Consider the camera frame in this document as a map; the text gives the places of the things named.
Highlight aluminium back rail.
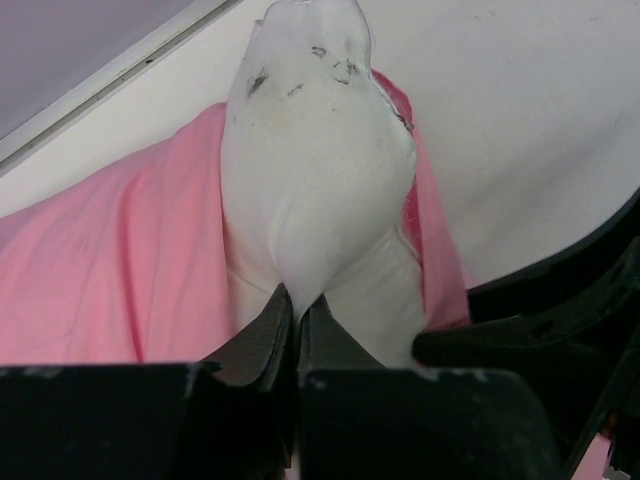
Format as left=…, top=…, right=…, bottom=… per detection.
left=1, top=1, right=236, bottom=174

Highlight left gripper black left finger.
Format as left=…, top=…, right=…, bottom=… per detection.
left=1, top=287, right=294, bottom=479

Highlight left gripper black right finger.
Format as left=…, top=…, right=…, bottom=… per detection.
left=298, top=299, right=560, bottom=480

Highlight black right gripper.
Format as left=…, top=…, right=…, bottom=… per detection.
left=412, top=196, right=639, bottom=478

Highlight pink floral pillowcase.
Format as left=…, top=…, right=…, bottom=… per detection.
left=1, top=73, right=470, bottom=365

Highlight white pillow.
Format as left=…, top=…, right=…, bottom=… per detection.
left=220, top=1, right=427, bottom=367

